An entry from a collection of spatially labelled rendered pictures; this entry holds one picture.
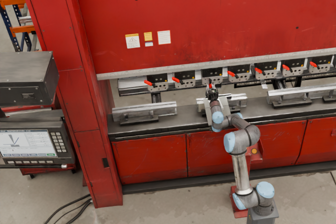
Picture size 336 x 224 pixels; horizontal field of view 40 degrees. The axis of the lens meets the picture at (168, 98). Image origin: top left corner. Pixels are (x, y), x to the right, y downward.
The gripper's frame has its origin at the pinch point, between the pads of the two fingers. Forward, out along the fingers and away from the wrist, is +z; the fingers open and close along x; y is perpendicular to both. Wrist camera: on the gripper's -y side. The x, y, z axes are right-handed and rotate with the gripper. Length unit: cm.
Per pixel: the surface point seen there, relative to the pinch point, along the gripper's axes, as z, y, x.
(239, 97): 6.1, -21.7, -24.2
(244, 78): 2.5, 1.9, -26.0
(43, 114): -11, 2, 121
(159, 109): 4.0, -22.7, 39.1
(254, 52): 3.0, 25.7, -31.9
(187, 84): 2.5, 2.3, 16.6
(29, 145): -57, 24, 119
